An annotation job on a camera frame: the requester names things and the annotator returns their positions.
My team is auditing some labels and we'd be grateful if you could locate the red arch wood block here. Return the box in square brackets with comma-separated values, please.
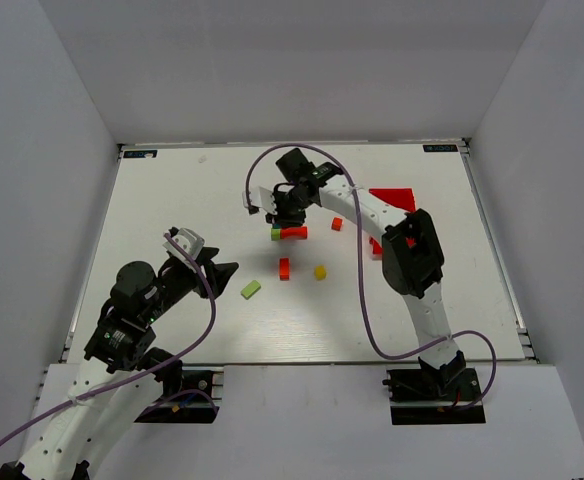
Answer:
[280, 226, 308, 240]

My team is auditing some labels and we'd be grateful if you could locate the red rectangular wood block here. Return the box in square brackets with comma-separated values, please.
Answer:
[278, 257, 291, 281]

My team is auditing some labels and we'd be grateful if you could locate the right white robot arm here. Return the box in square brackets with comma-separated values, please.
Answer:
[268, 148, 466, 397]

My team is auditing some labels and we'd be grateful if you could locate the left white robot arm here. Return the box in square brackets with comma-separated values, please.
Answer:
[0, 245, 239, 479]

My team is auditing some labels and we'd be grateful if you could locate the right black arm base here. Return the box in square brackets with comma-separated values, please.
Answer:
[383, 368, 486, 426]

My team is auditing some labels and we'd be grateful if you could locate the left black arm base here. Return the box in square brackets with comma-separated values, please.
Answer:
[135, 366, 224, 425]

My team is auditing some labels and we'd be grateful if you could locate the light green flat block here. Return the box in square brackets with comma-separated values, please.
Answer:
[240, 280, 261, 300]

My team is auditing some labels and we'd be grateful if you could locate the small red cube block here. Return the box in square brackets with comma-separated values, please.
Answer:
[331, 217, 343, 231]

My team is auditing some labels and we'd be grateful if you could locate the yellow cube wood block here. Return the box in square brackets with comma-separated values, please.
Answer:
[314, 265, 327, 280]

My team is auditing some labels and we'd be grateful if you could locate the red plastic bin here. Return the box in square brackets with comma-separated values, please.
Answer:
[368, 188, 416, 260]

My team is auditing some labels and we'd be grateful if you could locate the left table logo sticker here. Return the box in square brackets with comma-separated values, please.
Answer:
[123, 150, 158, 159]

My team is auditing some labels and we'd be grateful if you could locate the table logo sticker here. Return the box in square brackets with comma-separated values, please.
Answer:
[423, 144, 458, 153]
[123, 150, 158, 159]

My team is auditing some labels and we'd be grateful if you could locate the right table logo sticker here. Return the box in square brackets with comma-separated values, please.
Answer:
[423, 144, 458, 153]

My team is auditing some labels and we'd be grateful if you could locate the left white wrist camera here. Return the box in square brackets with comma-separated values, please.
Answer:
[163, 227, 205, 261]

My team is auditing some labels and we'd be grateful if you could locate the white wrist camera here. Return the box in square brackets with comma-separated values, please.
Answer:
[242, 186, 277, 215]
[163, 227, 205, 261]

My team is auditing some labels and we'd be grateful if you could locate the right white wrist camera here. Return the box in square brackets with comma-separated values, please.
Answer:
[242, 186, 277, 215]

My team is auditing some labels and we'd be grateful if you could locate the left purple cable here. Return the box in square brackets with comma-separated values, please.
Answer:
[0, 234, 221, 474]

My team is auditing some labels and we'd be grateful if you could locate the purple cable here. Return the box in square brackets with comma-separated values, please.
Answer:
[0, 234, 221, 474]
[241, 143, 498, 412]

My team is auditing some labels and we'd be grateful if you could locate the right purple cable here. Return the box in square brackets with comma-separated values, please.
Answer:
[241, 143, 498, 412]

